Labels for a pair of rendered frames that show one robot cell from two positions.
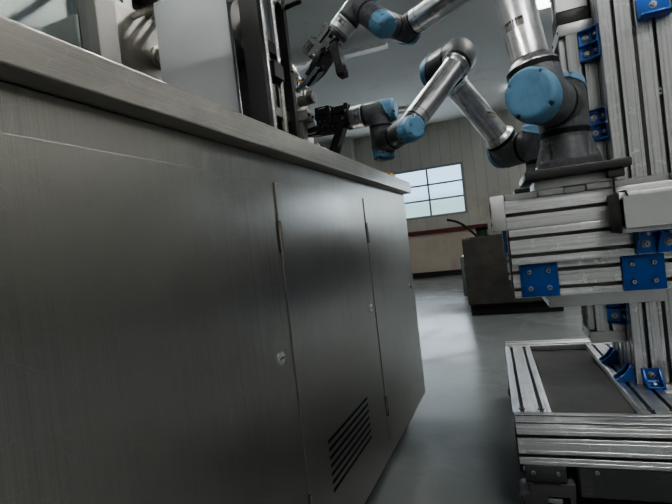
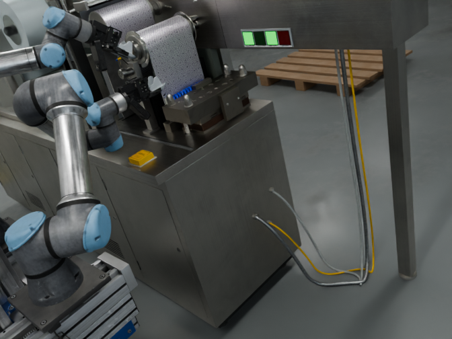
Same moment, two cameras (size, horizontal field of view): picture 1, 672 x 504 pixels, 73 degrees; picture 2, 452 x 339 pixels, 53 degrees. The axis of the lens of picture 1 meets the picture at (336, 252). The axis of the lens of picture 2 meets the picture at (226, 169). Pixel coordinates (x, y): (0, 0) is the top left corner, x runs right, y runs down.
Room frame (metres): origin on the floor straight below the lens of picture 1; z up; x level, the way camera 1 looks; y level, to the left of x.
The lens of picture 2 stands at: (2.63, -1.42, 1.60)
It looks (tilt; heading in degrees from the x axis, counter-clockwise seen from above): 28 degrees down; 120
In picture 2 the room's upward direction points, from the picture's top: 15 degrees counter-clockwise
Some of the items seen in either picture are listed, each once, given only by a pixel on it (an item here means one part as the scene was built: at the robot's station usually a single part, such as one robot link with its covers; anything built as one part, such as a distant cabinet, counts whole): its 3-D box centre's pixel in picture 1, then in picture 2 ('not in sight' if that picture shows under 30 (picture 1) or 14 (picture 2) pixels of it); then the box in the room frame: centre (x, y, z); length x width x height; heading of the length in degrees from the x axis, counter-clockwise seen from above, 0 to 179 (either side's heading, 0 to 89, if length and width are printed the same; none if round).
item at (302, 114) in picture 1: (305, 138); (140, 99); (1.47, 0.06, 1.05); 0.06 x 0.05 x 0.31; 68
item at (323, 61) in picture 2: not in sight; (327, 68); (1.52, 3.11, 0.06); 1.38 x 0.95 x 0.13; 155
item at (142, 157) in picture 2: not in sight; (141, 157); (1.58, -0.19, 0.91); 0.07 x 0.07 x 0.02; 68
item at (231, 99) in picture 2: not in sight; (231, 103); (1.84, 0.15, 0.96); 0.10 x 0.03 x 0.11; 68
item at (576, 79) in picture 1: (560, 104); not in sight; (1.14, -0.61, 0.98); 0.13 x 0.12 x 0.14; 134
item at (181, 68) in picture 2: not in sight; (179, 71); (1.62, 0.18, 1.11); 0.23 x 0.01 x 0.18; 68
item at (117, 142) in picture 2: (385, 141); (105, 136); (1.46, -0.20, 1.01); 0.11 x 0.08 x 0.11; 27
